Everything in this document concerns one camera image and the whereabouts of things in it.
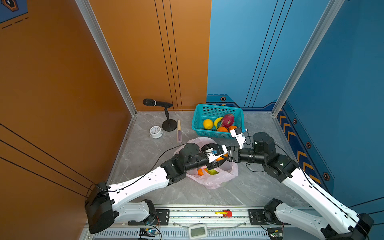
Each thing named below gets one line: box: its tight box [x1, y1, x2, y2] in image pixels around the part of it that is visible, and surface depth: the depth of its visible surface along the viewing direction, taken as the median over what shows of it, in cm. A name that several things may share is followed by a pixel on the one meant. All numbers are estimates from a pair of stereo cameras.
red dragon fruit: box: [221, 113, 235, 128], surface depth 107 cm
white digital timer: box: [188, 223, 208, 240], surface depth 69 cm
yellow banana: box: [213, 117, 224, 129], surface depth 112 cm
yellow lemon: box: [203, 119, 214, 130], surface depth 108 cm
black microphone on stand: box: [143, 98, 178, 132], surface depth 101 cm
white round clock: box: [149, 125, 163, 139], surface depth 106 cm
